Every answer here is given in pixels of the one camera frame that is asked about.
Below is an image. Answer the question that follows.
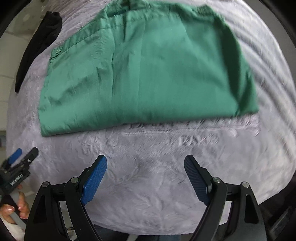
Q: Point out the green shirt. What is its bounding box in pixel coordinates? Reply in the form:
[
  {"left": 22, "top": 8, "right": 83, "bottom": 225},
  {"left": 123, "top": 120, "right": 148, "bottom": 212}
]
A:
[{"left": 38, "top": 1, "right": 259, "bottom": 137}]

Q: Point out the person's left hand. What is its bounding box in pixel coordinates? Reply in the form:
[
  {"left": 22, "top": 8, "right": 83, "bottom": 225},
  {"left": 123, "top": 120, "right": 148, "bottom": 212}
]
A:
[{"left": 1, "top": 184, "right": 30, "bottom": 225}]

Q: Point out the lavender quilted bedspread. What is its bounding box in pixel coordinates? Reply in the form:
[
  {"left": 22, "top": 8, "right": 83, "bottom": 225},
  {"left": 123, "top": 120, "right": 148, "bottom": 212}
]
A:
[{"left": 6, "top": 1, "right": 295, "bottom": 235}]

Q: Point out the black garment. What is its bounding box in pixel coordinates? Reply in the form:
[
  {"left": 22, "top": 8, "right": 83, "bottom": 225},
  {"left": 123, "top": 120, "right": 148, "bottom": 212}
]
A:
[{"left": 15, "top": 11, "right": 62, "bottom": 93}]

